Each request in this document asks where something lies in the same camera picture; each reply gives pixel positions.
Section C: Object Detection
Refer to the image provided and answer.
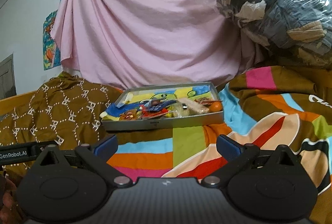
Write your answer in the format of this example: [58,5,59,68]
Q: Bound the blue calcium stick packet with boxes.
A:
[115,100,177,112]

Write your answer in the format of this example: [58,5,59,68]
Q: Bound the light blue snack packet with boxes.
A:
[106,103,136,117]

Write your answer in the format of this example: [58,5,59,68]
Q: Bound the gold meat snack packet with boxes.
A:
[119,109,142,121]

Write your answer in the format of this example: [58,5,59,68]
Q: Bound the red quail egg packet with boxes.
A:
[195,98,222,107]

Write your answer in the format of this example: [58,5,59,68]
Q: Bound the red orange snack packet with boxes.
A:
[140,106,169,119]

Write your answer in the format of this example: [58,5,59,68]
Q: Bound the clear pale snack packet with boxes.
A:
[172,98,209,117]

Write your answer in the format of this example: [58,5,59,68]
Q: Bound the left hand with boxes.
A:
[1,175,25,224]

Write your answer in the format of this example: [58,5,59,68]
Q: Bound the small orange fruit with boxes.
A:
[209,101,223,112]

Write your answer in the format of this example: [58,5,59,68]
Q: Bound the colourful cartoon bedspread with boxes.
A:
[1,66,331,223]

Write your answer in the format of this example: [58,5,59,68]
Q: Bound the grey metal tray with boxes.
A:
[101,82,223,132]

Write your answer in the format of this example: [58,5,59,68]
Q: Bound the cartoon paper tray liner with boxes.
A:
[100,84,215,121]

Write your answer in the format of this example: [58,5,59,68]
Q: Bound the pink cloth sheet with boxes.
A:
[51,0,262,89]

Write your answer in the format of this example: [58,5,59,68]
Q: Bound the plastic wrapped clothes bundle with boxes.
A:
[216,0,331,69]

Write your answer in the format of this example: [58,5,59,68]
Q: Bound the colourful wall poster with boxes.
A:
[43,11,61,70]

